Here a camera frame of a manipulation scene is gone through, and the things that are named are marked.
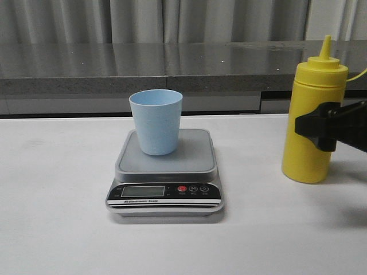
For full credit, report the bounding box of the yellow squeeze bottle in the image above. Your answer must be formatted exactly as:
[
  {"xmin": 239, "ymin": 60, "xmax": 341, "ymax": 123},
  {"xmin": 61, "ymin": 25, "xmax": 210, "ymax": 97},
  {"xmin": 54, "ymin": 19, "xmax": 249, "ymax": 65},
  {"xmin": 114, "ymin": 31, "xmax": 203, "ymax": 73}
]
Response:
[{"xmin": 282, "ymin": 35, "xmax": 349, "ymax": 183}]

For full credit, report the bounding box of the grey pleated curtain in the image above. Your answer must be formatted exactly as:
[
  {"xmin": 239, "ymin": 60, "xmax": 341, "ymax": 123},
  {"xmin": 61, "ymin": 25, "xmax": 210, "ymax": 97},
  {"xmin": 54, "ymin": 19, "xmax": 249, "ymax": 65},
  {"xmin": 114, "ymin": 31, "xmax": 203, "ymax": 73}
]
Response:
[{"xmin": 1, "ymin": 1, "xmax": 366, "ymax": 44}]

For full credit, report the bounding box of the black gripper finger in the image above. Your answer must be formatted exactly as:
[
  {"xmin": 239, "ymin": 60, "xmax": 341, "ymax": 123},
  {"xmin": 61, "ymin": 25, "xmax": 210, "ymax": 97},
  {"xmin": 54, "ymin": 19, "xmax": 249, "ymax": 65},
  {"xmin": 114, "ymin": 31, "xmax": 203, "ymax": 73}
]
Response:
[{"xmin": 295, "ymin": 100, "xmax": 366, "ymax": 152}]

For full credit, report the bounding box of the grey stone counter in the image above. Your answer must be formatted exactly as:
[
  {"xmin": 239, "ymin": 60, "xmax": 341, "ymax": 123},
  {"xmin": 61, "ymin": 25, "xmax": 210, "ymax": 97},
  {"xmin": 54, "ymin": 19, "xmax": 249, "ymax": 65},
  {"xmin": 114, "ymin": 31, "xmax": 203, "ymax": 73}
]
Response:
[{"xmin": 0, "ymin": 40, "xmax": 367, "ymax": 115}]

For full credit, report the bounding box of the silver electronic kitchen scale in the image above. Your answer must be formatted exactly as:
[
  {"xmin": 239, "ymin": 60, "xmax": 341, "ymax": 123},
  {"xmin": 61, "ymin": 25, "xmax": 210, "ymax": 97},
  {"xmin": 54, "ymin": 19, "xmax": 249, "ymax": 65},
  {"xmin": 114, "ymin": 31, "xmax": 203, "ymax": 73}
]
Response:
[{"xmin": 106, "ymin": 128, "xmax": 224, "ymax": 217}]

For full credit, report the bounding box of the light blue plastic cup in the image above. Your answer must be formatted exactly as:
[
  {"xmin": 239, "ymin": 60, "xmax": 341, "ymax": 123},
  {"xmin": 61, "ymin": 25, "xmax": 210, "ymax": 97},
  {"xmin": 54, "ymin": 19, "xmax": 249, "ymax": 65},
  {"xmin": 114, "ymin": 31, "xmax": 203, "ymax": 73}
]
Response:
[{"xmin": 129, "ymin": 89, "xmax": 183, "ymax": 156}]

